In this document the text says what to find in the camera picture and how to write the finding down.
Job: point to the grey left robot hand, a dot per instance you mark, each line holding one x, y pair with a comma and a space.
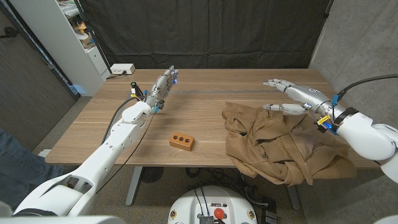
160, 88

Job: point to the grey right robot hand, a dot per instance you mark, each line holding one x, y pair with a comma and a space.
311, 96

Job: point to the brown jacket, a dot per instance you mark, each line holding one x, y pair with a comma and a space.
255, 146

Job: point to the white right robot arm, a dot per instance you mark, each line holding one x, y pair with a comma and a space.
367, 137

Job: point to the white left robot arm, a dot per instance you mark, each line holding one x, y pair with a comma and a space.
102, 161

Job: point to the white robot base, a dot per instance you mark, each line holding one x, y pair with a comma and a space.
186, 208

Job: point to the orange block with three holes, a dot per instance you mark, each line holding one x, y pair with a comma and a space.
182, 141

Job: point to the white power strip box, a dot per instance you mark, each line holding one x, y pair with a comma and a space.
122, 68

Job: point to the black backdrop curtain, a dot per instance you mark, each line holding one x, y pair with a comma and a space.
205, 31

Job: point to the black backdrop stand pole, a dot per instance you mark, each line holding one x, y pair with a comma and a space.
94, 37

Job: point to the round black fan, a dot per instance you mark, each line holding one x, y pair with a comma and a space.
151, 175

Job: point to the cardboard box on shelf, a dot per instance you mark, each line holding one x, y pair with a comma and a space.
87, 42

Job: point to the yellow toy on shelf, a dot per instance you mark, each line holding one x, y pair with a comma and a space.
81, 28

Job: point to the grey table leg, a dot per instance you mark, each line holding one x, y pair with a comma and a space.
293, 197
133, 186

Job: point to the white shelf cabinet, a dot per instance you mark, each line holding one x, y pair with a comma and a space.
56, 40

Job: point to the black floor power adapter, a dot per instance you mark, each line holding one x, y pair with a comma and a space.
269, 214

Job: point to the red emergency stop button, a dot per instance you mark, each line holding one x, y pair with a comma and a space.
219, 213

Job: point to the person's leg in jeans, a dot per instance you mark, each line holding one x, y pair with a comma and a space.
21, 171

